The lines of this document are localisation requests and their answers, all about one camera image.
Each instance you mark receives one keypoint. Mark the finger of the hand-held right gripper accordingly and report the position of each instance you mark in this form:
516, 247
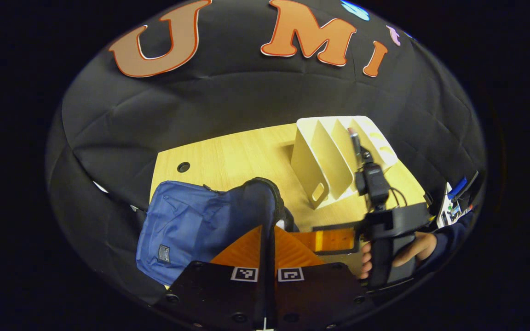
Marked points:
334, 239

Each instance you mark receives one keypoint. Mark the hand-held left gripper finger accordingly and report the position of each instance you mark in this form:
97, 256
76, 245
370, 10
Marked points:
263, 257
272, 257

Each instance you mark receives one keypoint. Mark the white plastic bookshelf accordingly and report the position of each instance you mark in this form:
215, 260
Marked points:
311, 165

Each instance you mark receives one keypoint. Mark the blue schoolbag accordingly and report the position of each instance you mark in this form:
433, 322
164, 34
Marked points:
191, 225

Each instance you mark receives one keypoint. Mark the white cluttered box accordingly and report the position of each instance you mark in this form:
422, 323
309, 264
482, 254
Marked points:
444, 214

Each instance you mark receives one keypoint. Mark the blue flat object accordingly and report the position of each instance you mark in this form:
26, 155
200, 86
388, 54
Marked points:
458, 187

